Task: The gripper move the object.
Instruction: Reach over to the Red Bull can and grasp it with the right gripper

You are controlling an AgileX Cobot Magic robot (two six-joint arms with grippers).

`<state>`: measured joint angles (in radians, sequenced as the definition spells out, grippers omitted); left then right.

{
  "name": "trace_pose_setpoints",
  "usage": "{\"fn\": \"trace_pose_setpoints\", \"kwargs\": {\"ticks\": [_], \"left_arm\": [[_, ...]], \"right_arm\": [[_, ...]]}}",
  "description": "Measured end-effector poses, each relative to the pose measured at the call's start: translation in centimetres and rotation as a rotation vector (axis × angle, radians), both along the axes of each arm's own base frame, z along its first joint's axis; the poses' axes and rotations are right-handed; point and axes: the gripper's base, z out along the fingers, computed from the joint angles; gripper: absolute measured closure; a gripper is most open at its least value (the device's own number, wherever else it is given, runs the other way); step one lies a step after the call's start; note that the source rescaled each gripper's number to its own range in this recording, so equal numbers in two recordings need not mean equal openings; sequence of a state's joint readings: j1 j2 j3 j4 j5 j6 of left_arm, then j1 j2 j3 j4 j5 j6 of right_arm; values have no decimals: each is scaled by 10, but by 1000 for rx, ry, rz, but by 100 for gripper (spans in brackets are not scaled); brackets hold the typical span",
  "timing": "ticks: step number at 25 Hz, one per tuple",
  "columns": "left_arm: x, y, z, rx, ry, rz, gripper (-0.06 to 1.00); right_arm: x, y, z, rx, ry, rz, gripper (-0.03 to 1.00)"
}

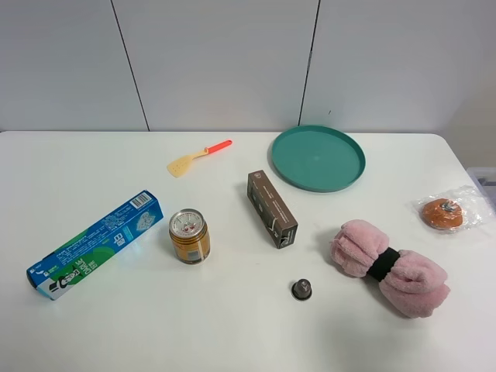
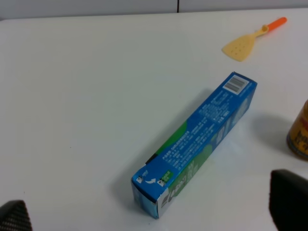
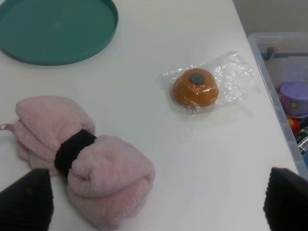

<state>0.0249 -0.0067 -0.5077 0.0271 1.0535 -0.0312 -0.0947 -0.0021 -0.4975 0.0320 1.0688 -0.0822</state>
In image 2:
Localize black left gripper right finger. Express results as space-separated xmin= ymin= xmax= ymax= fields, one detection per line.
xmin=269 ymin=169 xmax=308 ymax=231

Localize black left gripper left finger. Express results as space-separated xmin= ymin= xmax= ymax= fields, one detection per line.
xmin=0 ymin=200 xmax=33 ymax=231

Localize yellow beverage can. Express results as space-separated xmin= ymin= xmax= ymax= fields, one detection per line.
xmin=286 ymin=101 xmax=308 ymax=160

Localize blue toothpaste box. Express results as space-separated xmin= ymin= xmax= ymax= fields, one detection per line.
xmin=131 ymin=72 xmax=257 ymax=219

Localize yellow spatula orange handle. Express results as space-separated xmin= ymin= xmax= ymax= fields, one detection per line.
xmin=222 ymin=17 xmax=287 ymax=62

